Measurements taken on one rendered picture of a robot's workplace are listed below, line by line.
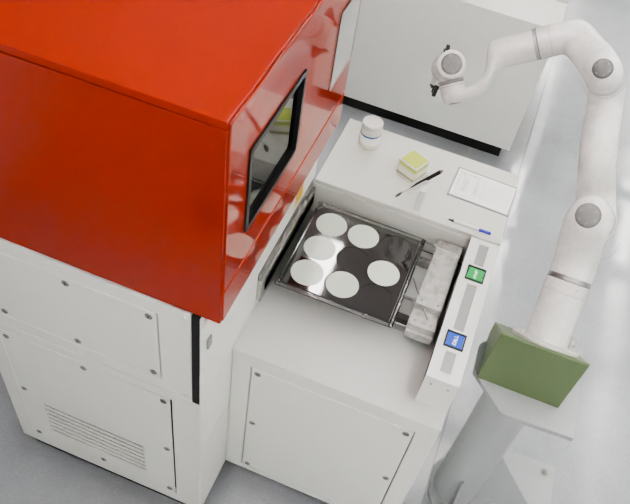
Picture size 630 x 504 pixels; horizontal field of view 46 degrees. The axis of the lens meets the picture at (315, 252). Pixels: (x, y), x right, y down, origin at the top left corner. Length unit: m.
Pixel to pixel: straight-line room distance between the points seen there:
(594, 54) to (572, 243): 0.51
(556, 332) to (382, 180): 0.76
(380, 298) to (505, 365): 0.40
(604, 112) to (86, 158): 1.39
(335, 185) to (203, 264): 0.93
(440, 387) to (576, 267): 0.49
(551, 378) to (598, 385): 1.29
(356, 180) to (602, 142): 0.77
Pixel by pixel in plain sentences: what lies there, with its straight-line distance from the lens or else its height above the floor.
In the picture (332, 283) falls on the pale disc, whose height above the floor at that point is 0.90.
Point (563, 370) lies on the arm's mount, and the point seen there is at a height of 0.99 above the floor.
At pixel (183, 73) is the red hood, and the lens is 1.38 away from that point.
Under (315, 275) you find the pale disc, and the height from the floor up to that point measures 0.90.
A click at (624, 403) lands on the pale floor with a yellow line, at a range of 3.47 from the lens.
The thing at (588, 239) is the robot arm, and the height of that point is 1.26.
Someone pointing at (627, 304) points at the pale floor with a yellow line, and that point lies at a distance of 3.81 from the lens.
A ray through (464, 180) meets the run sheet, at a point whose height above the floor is 0.97.
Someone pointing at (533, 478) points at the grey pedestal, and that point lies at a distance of 3.11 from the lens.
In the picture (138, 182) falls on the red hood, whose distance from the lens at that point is 1.49.
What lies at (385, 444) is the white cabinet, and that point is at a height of 0.64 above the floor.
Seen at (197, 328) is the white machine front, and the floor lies 1.18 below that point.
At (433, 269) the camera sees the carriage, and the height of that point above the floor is 0.88.
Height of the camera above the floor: 2.64
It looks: 49 degrees down
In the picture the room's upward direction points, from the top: 10 degrees clockwise
